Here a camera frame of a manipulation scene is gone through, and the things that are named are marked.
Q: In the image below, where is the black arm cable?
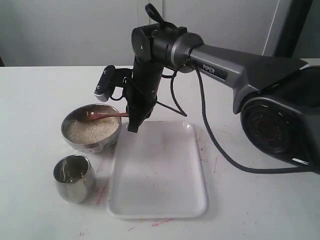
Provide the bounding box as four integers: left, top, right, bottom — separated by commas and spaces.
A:
109, 4, 313, 174

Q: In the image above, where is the dark vertical door frame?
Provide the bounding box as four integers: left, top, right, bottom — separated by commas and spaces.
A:
272, 0, 313, 58

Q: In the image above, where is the small steel cup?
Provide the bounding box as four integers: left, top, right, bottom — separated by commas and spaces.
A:
53, 154, 96, 204

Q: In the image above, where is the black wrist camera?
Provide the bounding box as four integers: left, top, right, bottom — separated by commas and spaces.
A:
94, 65, 116, 102

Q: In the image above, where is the white rectangular plastic tray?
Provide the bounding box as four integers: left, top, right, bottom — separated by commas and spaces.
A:
106, 121, 208, 219

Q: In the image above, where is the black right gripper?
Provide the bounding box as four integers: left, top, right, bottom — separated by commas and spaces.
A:
126, 56, 163, 133

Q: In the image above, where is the brown wooden spoon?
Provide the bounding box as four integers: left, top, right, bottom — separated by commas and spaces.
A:
78, 111, 129, 122

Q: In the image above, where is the steel bowl with rice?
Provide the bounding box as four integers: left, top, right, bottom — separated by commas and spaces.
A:
60, 104, 122, 154

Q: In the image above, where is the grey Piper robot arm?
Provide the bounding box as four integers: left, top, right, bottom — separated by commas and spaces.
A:
126, 22, 320, 174

